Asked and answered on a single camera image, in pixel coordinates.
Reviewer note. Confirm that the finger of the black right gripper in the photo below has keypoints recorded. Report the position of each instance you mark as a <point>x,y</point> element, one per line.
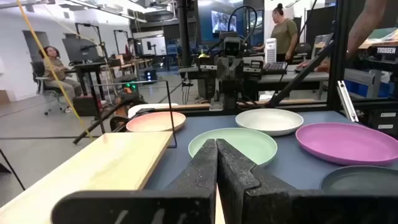
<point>223,68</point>
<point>237,68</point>

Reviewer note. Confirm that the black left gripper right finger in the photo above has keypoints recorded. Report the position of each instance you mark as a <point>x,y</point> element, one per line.
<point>236,177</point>

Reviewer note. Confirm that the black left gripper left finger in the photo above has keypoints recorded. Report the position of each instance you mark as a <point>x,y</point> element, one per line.
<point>202,168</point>

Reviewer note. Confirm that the mint green plate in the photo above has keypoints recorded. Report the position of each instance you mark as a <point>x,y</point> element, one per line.
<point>245,143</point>

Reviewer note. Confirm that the cream white plate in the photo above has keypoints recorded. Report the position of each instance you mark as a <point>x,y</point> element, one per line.
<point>269,121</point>

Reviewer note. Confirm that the salmon pink plate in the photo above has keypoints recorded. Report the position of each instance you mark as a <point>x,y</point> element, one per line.
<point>155,121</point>

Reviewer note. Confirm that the purple plate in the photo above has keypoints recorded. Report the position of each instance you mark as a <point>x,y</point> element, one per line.
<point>346,143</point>

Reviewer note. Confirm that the dark grey plate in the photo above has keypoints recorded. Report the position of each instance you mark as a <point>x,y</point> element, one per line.
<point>360,180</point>

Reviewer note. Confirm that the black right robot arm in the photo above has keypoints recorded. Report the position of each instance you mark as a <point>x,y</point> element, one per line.
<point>230,90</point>

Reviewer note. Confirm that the background black robot arm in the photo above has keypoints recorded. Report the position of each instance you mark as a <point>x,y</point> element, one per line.
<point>385,57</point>

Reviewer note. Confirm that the white tower device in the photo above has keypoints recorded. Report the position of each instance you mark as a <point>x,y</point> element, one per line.
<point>270,51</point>

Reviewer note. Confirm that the black keyboard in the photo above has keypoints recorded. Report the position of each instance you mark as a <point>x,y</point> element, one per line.
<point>275,67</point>

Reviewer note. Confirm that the grey desk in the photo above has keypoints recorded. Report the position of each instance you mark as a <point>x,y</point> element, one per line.
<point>292,77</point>

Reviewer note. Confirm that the person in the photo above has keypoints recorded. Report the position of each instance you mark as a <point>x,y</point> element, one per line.
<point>57,70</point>
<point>283,34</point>

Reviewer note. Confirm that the device with blue lights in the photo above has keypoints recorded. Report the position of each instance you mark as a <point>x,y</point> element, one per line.
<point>150,75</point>

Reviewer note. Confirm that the device with green lights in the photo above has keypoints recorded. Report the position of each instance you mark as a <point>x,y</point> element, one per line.
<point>132,87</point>

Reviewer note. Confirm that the person's hand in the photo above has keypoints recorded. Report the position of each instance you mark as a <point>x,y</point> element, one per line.
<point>321,66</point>

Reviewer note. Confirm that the black metal dish rack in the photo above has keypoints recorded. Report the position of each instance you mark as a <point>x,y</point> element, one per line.
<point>93,168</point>

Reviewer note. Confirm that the black standing desk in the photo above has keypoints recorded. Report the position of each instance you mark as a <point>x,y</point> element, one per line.
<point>88,67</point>

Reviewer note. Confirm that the black monitor on stand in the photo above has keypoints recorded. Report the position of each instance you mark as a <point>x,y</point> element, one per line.
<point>81,49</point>

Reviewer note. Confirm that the blue storage bin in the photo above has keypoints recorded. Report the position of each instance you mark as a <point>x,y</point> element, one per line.
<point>367,88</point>

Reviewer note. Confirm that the black case with white labels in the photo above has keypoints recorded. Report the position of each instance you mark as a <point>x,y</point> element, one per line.
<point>385,127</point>

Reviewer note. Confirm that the black office chair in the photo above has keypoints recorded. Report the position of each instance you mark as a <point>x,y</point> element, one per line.
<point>40,84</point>

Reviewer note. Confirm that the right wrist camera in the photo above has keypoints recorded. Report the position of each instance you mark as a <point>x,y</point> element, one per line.
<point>231,46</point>

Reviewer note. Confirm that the wall display screen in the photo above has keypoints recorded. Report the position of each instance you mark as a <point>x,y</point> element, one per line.
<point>224,21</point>

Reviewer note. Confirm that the silver aluminium bracket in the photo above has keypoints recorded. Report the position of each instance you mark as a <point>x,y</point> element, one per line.
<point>347,101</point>

